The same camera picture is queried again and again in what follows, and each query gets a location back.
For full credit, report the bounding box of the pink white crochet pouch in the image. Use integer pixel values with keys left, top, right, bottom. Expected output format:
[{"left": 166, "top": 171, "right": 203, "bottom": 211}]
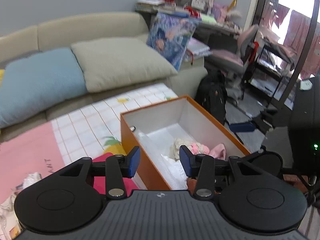
[{"left": 169, "top": 138, "right": 226, "bottom": 160}]

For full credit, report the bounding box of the cream drawstring cloth bag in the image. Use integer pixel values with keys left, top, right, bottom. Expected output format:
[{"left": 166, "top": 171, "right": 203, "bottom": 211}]
[{"left": 1, "top": 172, "right": 42, "bottom": 239}]

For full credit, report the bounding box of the red cube container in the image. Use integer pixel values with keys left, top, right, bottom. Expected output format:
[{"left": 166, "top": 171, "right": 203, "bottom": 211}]
[{"left": 90, "top": 153, "right": 138, "bottom": 199}]

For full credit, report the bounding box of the checked pink tablecloth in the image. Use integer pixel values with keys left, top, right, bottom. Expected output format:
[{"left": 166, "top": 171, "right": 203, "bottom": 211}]
[{"left": 1, "top": 83, "right": 177, "bottom": 204}]

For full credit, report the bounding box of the orange cardboard box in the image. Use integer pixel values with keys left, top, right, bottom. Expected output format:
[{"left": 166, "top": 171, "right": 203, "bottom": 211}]
[{"left": 120, "top": 96, "right": 250, "bottom": 190}]

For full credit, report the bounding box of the black metal shelf rack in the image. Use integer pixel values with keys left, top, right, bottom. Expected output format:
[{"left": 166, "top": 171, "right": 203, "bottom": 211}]
[{"left": 241, "top": 32, "right": 297, "bottom": 105}]

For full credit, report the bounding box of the black backpack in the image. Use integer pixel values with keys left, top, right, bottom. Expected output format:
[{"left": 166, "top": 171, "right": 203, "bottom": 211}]
[{"left": 195, "top": 70, "right": 227, "bottom": 125}]

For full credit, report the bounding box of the pink office chair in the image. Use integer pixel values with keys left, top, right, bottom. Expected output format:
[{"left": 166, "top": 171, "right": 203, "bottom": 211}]
[{"left": 209, "top": 24, "right": 259, "bottom": 106}]

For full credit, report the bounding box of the grey-green cushion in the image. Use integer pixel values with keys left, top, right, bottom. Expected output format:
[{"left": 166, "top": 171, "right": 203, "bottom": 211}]
[{"left": 71, "top": 37, "right": 177, "bottom": 93}]

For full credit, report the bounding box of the blue cushion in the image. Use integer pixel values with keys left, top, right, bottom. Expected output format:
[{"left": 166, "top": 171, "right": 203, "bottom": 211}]
[{"left": 1, "top": 48, "right": 88, "bottom": 128}]

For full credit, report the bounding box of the blue anime print pillow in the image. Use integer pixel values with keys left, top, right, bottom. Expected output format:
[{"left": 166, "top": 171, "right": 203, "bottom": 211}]
[{"left": 146, "top": 12, "right": 197, "bottom": 70}]

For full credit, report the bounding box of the beige fabric sofa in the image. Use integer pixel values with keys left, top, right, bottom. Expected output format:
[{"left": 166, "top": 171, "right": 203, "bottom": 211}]
[{"left": 1, "top": 12, "right": 207, "bottom": 141}]

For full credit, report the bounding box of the yellow cushion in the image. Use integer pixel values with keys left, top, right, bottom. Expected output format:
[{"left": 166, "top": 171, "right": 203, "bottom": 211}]
[{"left": 0, "top": 69, "right": 5, "bottom": 85}]

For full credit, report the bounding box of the cluttered desk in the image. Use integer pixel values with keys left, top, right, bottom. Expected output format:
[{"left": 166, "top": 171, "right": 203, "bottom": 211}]
[{"left": 135, "top": 0, "right": 243, "bottom": 36}]

